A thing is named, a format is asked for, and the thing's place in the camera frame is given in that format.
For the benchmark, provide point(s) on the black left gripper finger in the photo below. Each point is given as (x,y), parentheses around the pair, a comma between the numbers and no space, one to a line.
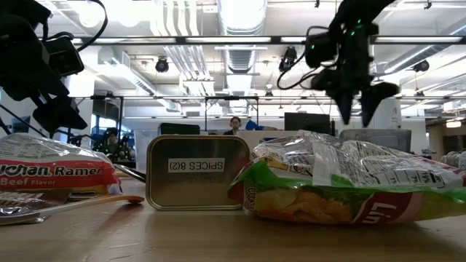
(58,116)

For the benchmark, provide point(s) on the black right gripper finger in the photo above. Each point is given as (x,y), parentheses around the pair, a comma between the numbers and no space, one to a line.
(375,98)
(345,105)

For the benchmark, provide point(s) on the red ramen noodle packet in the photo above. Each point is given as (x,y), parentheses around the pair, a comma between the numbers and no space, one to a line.
(54,171)

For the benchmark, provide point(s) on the green chips bag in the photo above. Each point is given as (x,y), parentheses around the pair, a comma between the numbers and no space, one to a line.
(327,203)

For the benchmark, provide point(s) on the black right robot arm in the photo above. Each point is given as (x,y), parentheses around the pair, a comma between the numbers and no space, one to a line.
(360,11)

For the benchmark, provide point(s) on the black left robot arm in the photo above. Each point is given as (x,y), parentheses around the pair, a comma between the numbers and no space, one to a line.
(22,11)

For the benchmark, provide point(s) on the dark angled monitor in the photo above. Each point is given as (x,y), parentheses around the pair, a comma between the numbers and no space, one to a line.
(22,123)

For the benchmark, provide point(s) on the black monitor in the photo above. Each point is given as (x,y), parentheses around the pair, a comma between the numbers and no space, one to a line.
(178,128)
(307,122)

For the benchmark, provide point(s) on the black ceiling spotlight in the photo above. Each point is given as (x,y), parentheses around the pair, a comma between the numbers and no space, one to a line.
(421,65)
(162,64)

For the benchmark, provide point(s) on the person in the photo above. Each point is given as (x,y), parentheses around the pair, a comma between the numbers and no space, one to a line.
(234,125)
(113,143)

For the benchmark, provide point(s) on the brown foil packet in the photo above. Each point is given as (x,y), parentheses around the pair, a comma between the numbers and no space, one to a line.
(22,211)

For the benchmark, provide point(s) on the red-lidded spice tin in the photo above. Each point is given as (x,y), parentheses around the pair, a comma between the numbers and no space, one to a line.
(196,189)

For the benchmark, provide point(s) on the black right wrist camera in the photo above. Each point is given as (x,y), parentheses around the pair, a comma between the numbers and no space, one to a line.
(320,49)

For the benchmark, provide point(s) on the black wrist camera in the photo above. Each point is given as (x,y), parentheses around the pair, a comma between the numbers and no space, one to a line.
(63,56)
(320,49)

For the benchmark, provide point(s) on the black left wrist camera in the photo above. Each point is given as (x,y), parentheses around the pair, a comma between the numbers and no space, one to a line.
(63,56)

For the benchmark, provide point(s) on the black overhead camera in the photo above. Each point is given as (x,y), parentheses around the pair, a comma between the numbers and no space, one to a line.
(288,58)

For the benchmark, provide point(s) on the black background frame rig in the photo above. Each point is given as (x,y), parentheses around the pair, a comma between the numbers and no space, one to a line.
(233,97)

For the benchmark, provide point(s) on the silver ventilation duct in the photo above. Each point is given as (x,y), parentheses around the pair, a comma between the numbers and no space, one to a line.
(242,14)

